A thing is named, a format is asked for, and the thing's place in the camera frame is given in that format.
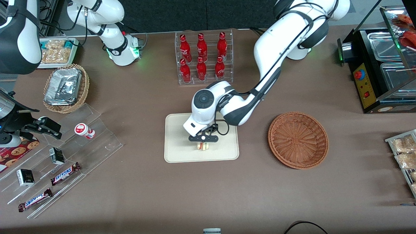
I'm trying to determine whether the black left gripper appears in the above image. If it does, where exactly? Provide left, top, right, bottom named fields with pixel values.
left=188, top=134, right=219, bottom=151

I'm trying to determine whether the cream plastic tray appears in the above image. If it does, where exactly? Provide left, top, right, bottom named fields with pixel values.
left=164, top=111, right=240, bottom=163

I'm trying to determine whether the silver foil tray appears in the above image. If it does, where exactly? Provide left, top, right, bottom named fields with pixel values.
left=44, top=68, right=82, bottom=106

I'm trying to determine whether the light wicker basket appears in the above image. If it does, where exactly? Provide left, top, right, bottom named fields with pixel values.
left=43, top=64, right=90, bottom=114

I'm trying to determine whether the white snack tray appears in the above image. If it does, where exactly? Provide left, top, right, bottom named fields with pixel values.
left=38, top=37, right=79, bottom=69

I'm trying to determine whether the brown round wicker basket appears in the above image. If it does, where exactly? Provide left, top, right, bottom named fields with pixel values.
left=268, top=111, right=329, bottom=170

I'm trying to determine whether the tray of packaged snacks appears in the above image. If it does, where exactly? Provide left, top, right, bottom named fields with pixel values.
left=385, top=129, right=416, bottom=199

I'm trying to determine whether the small black carton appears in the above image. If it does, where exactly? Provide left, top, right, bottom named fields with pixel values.
left=16, top=169, right=35, bottom=187
left=49, top=147, right=65, bottom=165

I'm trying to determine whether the white bottle with red cap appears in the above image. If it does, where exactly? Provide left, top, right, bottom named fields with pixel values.
left=74, top=123, right=96, bottom=139

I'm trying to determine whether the snickers bar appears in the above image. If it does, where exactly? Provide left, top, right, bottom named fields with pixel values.
left=50, top=162, right=81, bottom=186
left=18, top=188, right=53, bottom=213

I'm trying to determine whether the clear acrylic stepped stand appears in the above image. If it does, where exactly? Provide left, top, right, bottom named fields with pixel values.
left=0, top=103, right=124, bottom=219

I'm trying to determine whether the red cookie box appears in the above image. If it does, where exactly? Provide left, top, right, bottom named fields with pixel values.
left=0, top=136, right=40, bottom=173

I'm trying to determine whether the clear acrylic bottle rack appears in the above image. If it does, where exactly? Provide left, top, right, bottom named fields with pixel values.
left=175, top=29, right=234, bottom=85

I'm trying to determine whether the red cola bottle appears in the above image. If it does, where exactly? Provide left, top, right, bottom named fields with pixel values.
left=215, top=56, right=225, bottom=82
left=180, top=34, right=192, bottom=62
left=180, top=58, right=191, bottom=83
left=197, top=57, right=207, bottom=81
left=217, top=32, right=227, bottom=61
left=197, top=33, right=208, bottom=61

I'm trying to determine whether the clear bag of snacks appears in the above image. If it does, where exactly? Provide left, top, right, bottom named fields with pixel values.
left=41, top=39, right=74, bottom=64

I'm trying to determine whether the black food warmer case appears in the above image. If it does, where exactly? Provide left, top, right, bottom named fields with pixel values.
left=337, top=5, right=416, bottom=114

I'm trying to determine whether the clear bag of pastry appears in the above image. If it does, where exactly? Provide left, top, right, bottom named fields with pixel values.
left=391, top=135, right=416, bottom=153
left=394, top=153, right=416, bottom=170

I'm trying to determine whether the steel food pan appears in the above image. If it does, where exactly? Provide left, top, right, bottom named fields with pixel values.
left=380, top=61, right=416, bottom=92
left=367, top=32, right=403, bottom=62

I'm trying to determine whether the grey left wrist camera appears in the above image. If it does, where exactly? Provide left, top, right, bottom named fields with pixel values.
left=183, top=119, right=204, bottom=137

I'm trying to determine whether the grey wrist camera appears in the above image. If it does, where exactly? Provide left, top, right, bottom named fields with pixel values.
left=183, top=119, right=204, bottom=137
left=0, top=133, right=22, bottom=148

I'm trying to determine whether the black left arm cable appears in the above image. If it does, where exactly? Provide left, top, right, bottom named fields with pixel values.
left=205, top=120, right=230, bottom=136

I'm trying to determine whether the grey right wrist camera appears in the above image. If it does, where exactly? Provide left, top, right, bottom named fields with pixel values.
left=0, top=133, right=22, bottom=148

